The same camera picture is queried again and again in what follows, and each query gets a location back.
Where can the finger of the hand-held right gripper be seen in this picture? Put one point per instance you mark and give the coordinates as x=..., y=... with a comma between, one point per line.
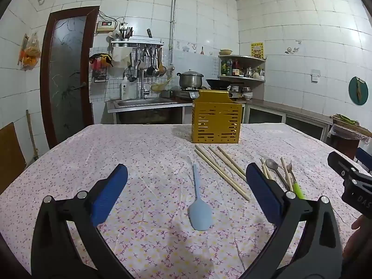
x=341, y=164

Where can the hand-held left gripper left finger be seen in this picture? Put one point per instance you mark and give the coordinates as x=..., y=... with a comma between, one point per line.
x=112, y=190

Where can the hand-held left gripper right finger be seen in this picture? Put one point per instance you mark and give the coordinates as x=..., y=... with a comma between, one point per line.
x=263, y=191

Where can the grey metal spoon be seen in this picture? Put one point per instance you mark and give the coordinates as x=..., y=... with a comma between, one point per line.
x=272, y=164

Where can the long wooden chopstick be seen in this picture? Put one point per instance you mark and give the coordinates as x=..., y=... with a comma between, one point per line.
x=228, y=164
x=216, y=172
x=225, y=174
x=231, y=158

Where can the yellow slotted utensil holder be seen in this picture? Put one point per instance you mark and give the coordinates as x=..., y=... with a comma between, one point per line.
x=216, y=120

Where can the person's right hand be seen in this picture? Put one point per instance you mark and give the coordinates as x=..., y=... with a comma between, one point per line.
x=361, y=232

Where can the short wooden chopstick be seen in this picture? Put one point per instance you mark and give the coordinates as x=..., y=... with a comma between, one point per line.
x=264, y=167
x=286, y=174
x=268, y=170

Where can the blue chair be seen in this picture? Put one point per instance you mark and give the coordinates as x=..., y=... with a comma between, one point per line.
x=364, y=158

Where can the cardboard box with bag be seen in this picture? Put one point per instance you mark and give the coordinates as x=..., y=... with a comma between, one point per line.
x=347, y=133

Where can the pink floral tablecloth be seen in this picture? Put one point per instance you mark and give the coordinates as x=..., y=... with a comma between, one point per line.
x=145, y=162

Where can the blue silicone spatula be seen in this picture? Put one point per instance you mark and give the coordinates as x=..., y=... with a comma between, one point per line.
x=200, y=210

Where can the kitchen counter cabinet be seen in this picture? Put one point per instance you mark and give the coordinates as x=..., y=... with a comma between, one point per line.
x=290, y=116

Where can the green round cutting board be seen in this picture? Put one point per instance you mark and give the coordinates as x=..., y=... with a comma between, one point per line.
x=359, y=90

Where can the steel sink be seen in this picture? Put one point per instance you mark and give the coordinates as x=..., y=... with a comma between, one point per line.
x=142, y=102

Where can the wooden stick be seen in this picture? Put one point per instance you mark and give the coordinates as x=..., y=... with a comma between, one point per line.
x=31, y=133

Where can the stack of bowls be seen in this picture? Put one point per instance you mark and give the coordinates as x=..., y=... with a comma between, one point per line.
x=247, y=94

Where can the white soap bottle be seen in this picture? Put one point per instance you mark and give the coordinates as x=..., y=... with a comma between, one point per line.
x=125, y=88

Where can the metal faucet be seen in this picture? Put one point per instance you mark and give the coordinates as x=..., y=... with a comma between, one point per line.
x=143, y=88

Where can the wooden board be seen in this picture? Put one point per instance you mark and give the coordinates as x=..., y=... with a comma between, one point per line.
x=10, y=154

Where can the yellow plastic bag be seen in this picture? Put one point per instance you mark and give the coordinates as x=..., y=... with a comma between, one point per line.
x=159, y=85

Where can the black wok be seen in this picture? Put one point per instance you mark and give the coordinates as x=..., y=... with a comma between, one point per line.
x=218, y=83

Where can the steel kettle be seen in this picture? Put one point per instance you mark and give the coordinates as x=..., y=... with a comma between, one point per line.
x=250, y=72

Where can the brown door with frosted glass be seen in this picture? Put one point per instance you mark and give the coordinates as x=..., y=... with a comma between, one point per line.
x=66, y=78

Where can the steel gas stove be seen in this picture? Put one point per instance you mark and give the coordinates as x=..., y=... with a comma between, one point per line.
x=186, y=93

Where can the row of sauce bottles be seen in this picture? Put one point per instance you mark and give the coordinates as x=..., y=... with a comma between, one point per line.
x=231, y=68

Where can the hanging ladles and spatulas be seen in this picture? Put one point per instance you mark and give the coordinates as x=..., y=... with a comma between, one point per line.
x=151, y=64

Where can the white cloth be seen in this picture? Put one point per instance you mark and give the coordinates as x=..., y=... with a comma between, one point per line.
x=120, y=56

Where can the steel pot with lid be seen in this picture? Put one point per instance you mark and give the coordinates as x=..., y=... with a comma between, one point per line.
x=190, y=78

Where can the beige bowl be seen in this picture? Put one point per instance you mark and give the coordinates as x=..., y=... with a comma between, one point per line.
x=226, y=52

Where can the utensil cup with chopsticks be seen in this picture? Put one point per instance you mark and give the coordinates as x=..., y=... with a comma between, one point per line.
x=126, y=33

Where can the orange plastic bag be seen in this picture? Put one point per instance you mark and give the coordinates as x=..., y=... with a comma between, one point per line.
x=29, y=55

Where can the white electric control box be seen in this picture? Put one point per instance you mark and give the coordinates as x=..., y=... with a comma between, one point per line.
x=105, y=26

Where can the vertical metal pipe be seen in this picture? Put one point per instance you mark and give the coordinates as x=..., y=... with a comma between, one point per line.
x=173, y=20

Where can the white wall outlet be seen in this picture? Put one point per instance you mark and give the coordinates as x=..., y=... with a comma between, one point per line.
x=315, y=75

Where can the corner wall shelf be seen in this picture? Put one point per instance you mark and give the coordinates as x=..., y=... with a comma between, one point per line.
x=247, y=64

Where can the yellow wall poster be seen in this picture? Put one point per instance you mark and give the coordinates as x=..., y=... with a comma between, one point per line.
x=257, y=50

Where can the metal wall rack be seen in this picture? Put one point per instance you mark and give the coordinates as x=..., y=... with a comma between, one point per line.
x=136, y=43

